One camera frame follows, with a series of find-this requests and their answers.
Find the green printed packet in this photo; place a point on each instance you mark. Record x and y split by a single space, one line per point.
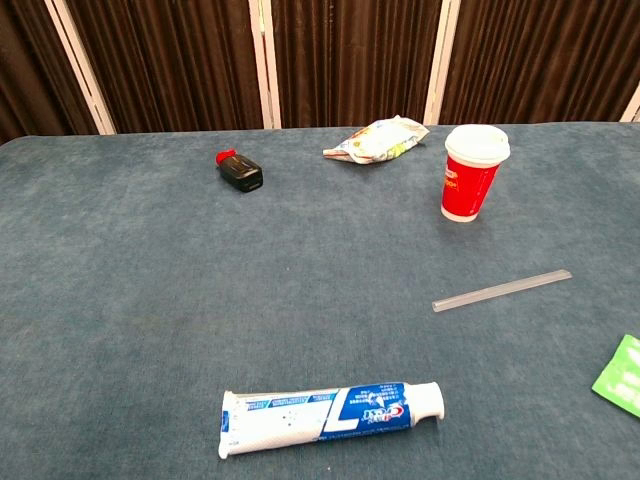
622 380

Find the crumpled white snack bag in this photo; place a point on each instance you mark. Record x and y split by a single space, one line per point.
380 142

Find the white blue toothpaste tube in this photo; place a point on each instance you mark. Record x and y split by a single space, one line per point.
300 422

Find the brown screen panel white frame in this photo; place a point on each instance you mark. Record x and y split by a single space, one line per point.
165 65
25 65
633 107
480 60
350 60

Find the transparent plastic straw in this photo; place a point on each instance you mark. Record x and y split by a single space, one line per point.
500 291

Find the red paper cup white lid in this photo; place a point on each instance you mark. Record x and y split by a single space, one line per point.
470 185

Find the black bottle red cap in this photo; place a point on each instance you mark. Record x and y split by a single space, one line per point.
242 172

